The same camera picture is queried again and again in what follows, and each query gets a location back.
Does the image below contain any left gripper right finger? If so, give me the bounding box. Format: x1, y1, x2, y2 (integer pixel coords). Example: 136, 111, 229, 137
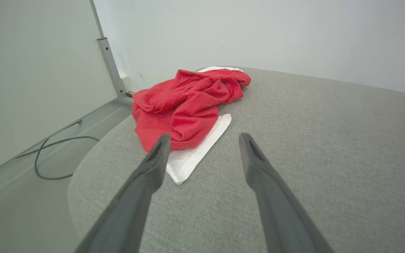
238, 132, 335, 253

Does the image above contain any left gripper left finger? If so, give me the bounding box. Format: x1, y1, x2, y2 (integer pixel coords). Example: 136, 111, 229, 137
74, 133, 172, 253

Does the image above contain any red shirt with white sleeves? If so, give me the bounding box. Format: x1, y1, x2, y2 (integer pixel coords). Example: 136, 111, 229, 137
131, 66, 251, 185

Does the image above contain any grey fabric sofa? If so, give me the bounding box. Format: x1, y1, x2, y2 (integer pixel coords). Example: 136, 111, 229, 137
67, 67, 405, 253

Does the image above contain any white partition panel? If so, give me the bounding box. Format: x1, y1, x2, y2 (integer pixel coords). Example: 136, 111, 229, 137
0, 0, 118, 180

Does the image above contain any thin dark floor cable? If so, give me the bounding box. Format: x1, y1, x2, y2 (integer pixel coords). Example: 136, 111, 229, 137
13, 121, 100, 180

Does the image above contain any small white wall box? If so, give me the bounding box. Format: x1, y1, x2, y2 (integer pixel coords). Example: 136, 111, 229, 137
120, 73, 133, 93

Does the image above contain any grey metal partition post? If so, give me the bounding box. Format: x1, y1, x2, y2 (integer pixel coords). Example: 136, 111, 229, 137
89, 0, 134, 105

